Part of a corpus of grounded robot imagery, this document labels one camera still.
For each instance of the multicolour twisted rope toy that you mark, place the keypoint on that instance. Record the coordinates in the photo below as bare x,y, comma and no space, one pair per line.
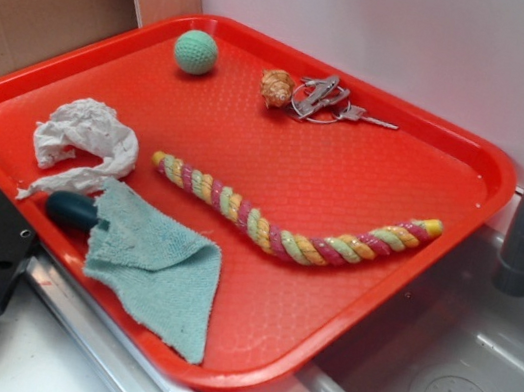
324,251

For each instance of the silver key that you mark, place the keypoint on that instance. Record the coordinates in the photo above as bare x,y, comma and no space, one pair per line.
358,114

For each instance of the gray sink basin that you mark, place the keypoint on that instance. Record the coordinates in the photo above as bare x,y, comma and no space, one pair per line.
449,330

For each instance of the silver carabiner keyring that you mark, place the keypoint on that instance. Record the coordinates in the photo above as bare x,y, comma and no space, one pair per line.
315,95

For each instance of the teal terry cloth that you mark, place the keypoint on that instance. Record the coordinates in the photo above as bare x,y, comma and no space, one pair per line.
164,274

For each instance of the red plastic tray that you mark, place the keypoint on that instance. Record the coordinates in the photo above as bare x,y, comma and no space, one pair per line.
269,316

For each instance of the orange seashell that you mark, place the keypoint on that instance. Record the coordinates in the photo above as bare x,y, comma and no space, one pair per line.
276,88

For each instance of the green textured ball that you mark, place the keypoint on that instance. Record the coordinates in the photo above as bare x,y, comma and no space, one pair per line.
195,52

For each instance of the crumpled white paper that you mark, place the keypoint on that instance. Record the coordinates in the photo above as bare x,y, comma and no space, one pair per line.
82,125

